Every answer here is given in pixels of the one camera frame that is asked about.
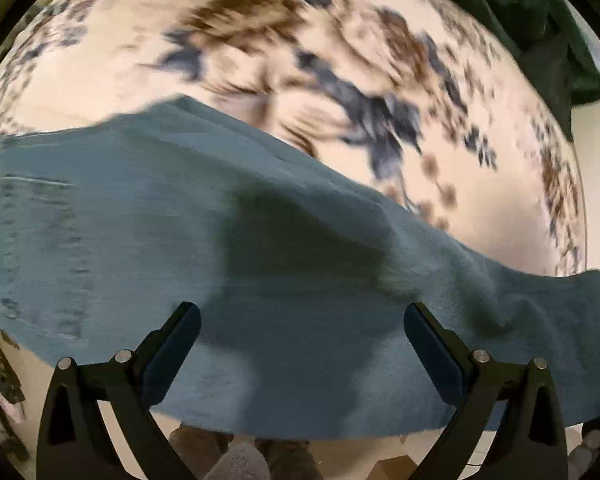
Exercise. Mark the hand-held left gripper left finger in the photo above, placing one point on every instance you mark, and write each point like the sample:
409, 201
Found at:
172, 350

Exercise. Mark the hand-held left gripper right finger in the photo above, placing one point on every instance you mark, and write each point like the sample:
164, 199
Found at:
430, 350

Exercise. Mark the teal pants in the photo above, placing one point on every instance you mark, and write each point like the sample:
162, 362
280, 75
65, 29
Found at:
290, 270

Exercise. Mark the cardboard box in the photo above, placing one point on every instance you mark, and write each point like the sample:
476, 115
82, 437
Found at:
390, 469

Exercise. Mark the grey fuzzy slipper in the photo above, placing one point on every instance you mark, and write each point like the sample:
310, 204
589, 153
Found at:
237, 462

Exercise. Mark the cream floral printed blanket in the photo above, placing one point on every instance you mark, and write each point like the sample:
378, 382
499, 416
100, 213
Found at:
130, 60

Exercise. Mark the dark green cloth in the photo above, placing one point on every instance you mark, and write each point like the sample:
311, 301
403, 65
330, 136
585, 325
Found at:
520, 5

